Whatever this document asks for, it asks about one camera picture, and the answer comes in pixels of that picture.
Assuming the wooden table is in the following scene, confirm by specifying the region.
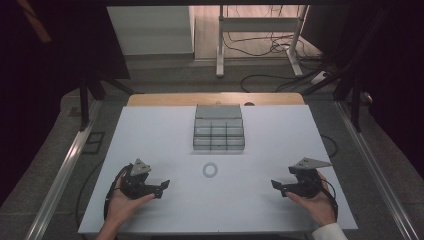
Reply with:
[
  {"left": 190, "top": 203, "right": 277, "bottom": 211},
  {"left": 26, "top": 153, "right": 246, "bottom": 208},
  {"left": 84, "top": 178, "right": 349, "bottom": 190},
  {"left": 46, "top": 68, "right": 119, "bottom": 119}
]
[{"left": 127, "top": 92, "right": 306, "bottom": 108}]

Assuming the white table board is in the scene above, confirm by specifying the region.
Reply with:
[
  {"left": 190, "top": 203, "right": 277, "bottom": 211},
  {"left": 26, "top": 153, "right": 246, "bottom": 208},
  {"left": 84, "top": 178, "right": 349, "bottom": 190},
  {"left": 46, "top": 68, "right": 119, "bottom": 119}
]
[{"left": 77, "top": 104, "right": 360, "bottom": 235}]

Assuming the white metal desk frame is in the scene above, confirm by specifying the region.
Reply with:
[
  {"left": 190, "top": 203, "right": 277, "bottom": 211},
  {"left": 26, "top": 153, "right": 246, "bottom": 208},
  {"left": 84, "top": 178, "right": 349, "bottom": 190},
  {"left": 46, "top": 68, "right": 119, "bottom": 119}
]
[{"left": 215, "top": 4, "right": 310, "bottom": 79}]

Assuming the white cabinet panel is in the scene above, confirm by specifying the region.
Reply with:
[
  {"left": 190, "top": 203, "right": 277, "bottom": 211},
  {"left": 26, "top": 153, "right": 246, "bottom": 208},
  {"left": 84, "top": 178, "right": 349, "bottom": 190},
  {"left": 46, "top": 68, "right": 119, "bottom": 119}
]
[{"left": 106, "top": 5, "right": 195, "bottom": 57}]

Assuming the left hand-held gripper cable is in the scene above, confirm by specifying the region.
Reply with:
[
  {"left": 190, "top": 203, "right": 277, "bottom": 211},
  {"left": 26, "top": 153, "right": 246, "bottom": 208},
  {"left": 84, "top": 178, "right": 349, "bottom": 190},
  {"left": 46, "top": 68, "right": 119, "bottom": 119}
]
[{"left": 103, "top": 164, "right": 134, "bottom": 222}]

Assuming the person's right hand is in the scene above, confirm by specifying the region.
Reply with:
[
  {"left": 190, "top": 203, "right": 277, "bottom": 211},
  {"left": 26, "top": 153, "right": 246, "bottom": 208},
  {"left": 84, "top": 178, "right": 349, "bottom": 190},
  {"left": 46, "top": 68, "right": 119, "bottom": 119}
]
[{"left": 285, "top": 171, "right": 338, "bottom": 228}]

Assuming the hand-held gripper cable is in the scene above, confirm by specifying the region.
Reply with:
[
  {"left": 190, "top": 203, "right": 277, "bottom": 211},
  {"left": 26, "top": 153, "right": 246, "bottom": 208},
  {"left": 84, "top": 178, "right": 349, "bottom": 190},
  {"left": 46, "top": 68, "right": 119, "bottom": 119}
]
[
  {"left": 318, "top": 177, "right": 340, "bottom": 222},
  {"left": 103, "top": 164, "right": 134, "bottom": 222}
]

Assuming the dark curtain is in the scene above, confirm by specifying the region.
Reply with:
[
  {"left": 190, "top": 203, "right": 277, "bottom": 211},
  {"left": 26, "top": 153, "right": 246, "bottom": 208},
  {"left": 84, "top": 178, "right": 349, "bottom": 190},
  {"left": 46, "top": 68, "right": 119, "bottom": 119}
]
[
  {"left": 0, "top": 0, "right": 132, "bottom": 208},
  {"left": 301, "top": 0, "right": 424, "bottom": 181}
]

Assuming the black tripod stand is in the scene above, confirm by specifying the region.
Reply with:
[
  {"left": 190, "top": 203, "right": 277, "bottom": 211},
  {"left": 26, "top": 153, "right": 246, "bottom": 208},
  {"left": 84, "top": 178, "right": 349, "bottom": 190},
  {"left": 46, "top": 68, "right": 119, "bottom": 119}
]
[
  {"left": 300, "top": 59, "right": 365, "bottom": 134},
  {"left": 77, "top": 64, "right": 136, "bottom": 132}
]

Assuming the right hand-held gripper cable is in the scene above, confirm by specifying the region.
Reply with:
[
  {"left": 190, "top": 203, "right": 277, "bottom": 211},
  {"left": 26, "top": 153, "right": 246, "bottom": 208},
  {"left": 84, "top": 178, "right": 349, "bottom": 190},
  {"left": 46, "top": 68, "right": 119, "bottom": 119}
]
[{"left": 318, "top": 177, "right": 340, "bottom": 222}]

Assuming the person's left hand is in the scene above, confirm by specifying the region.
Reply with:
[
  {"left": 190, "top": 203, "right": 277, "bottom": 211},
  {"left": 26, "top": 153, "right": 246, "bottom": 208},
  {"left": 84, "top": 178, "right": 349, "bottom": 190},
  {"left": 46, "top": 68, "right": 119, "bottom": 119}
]
[{"left": 104, "top": 179, "right": 157, "bottom": 232}]

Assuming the silver aluminium rail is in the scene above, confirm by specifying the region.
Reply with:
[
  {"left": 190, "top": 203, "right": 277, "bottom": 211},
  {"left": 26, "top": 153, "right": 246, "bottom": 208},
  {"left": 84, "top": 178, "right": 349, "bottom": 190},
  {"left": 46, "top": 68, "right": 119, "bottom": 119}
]
[
  {"left": 23, "top": 99, "right": 104, "bottom": 240},
  {"left": 334, "top": 99, "right": 420, "bottom": 240}
]

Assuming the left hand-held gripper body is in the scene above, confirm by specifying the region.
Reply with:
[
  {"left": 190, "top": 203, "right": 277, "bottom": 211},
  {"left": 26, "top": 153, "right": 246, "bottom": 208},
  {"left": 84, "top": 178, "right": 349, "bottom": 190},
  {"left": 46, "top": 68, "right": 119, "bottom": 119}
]
[{"left": 119, "top": 158, "right": 158, "bottom": 201}]

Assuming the white power strip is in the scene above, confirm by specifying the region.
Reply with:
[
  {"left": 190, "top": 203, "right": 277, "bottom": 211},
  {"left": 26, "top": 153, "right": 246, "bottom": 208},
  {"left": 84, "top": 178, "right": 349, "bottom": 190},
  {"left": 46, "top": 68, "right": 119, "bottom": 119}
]
[{"left": 310, "top": 69, "right": 330, "bottom": 85}]

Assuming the clear tiered organizer box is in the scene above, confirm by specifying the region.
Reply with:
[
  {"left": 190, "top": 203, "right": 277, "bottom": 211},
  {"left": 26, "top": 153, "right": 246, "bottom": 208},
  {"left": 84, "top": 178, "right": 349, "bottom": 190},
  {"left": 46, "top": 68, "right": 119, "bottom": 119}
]
[{"left": 192, "top": 103, "right": 246, "bottom": 152}]

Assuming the white tape ring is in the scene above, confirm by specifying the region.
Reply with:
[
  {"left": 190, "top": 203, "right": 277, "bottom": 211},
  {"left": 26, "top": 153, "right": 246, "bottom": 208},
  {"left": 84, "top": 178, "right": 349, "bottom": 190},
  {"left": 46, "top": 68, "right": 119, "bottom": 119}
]
[{"left": 202, "top": 161, "right": 219, "bottom": 179}]

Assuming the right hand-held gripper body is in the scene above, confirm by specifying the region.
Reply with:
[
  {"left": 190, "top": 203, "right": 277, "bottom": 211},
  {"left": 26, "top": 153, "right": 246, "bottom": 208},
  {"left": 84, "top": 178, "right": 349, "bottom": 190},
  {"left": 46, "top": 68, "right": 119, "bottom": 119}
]
[{"left": 286, "top": 157, "right": 333, "bottom": 200}]

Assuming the black floor cable tangle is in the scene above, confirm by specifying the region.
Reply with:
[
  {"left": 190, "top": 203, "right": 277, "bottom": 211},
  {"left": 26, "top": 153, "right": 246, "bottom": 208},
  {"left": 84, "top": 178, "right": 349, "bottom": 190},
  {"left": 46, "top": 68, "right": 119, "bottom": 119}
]
[{"left": 222, "top": 4, "right": 326, "bottom": 94}]

